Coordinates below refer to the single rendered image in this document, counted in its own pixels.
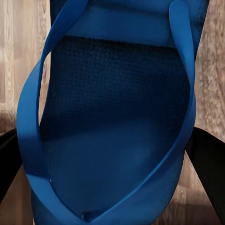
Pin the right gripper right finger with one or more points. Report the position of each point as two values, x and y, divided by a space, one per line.
207 155

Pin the bed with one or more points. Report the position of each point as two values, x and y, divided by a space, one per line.
15 208

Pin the sandal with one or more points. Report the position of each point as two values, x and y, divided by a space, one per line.
119 111

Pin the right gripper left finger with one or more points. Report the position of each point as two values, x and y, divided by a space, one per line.
10 160

